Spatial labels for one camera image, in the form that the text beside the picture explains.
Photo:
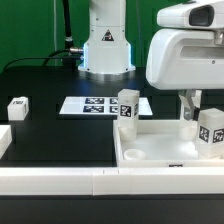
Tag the white left fence bar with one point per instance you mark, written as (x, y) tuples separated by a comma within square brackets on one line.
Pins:
[(5, 138)]

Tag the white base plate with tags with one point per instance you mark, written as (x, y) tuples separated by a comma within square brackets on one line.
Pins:
[(89, 105)]

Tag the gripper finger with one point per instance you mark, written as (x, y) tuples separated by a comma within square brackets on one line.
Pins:
[(190, 110)]

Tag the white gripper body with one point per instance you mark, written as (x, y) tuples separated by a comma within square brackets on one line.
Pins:
[(188, 50)]

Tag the white square tabletop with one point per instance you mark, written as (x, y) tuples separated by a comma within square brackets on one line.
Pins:
[(158, 144)]

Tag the white fence bar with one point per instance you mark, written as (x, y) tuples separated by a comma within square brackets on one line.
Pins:
[(111, 181), (5, 138)]

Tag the white front fence bar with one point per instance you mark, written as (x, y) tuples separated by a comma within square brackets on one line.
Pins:
[(111, 181)]

